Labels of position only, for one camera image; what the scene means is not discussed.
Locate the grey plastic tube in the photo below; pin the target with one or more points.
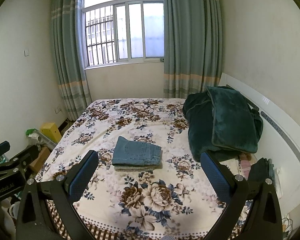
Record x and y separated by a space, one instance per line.
43 141

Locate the white bed headboard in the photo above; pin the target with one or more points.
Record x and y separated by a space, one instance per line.
277 115

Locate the bed with floral sheet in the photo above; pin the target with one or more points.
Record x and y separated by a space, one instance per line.
145 200

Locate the grey fringed cloth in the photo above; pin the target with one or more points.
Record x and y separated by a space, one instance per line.
277 180

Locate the blue denim pants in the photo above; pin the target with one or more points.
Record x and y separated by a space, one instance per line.
136 151

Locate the barred window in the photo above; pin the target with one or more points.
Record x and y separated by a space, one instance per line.
130 30

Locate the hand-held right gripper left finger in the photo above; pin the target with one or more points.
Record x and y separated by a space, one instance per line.
81 182

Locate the folded grey pants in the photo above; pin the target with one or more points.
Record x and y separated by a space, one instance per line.
137 168

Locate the yellow box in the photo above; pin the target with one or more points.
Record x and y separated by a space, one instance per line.
51 131

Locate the dark green plush blanket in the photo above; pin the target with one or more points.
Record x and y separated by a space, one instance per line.
220 120

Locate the white wall switch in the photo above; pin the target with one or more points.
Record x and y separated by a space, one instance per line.
26 52

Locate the white wall outlet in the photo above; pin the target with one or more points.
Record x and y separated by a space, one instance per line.
57 110

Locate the brown cardboard box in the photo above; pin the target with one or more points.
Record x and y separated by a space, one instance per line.
41 158

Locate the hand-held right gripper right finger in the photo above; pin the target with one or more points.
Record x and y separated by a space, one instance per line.
215 177

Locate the teal striped curtain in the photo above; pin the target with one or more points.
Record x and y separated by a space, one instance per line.
192 37
67 55

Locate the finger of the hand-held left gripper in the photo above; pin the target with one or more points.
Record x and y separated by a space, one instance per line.
0 148
25 156

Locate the green plastic bag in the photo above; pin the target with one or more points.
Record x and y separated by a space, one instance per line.
32 132

